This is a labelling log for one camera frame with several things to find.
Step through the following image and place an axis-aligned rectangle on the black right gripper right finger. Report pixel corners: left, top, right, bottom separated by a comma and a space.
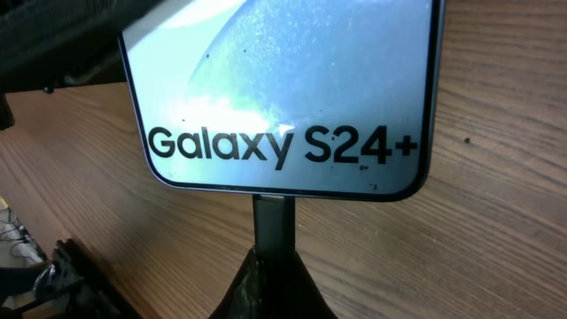
274, 253, 338, 319

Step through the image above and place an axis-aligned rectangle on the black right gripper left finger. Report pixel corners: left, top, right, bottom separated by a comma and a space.
209, 247, 275, 319

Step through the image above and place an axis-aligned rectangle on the blue Galaxy smartphone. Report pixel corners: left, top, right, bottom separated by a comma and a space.
119, 0, 447, 201

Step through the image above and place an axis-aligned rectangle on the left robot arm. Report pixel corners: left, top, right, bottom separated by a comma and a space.
1, 0, 161, 130

